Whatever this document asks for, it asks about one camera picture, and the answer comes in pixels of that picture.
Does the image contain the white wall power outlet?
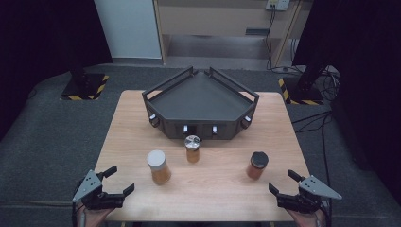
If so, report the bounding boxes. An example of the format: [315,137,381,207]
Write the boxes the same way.
[265,0,291,12]

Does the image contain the person's right hand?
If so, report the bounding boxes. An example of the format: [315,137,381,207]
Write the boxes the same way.
[285,207,327,227]

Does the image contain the right hand-held gripper cable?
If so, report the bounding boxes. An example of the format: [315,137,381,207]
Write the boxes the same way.
[319,201,335,227]

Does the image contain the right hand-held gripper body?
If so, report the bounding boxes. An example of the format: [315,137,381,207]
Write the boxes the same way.
[276,174,343,215]

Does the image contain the person's left hand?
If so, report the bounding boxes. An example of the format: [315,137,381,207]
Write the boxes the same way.
[77,204,115,227]

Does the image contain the white panel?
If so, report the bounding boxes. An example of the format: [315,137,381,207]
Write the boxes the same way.
[93,0,163,60]

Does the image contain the dark grey corner rack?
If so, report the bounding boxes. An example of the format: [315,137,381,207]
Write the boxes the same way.
[141,65,261,141]

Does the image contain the black cable from outlet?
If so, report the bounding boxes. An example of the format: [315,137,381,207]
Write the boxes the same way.
[264,5,296,73]

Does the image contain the silver-lid spice jar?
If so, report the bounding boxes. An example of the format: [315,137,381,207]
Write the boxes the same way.
[183,134,202,164]

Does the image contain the white-lid spice jar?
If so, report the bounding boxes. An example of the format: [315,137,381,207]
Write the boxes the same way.
[146,149,172,186]

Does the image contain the black stand with striped base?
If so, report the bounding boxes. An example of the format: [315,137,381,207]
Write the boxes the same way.
[277,62,326,106]
[60,46,110,101]

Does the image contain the beige wooden cabinet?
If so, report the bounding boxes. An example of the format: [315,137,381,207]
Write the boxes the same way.
[152,0,305,68]

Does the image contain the black floor cables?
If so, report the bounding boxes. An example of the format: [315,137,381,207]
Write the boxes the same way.
[291,67,342,193]

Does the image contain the black curtain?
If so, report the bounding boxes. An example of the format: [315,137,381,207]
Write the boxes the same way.
[0,0,113,141]
[292,0,401,198]

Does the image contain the black-lid spice jar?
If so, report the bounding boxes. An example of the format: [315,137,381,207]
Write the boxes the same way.
[246,150,270,181]

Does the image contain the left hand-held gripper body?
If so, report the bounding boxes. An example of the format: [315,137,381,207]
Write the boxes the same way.
[72,169,126,211]

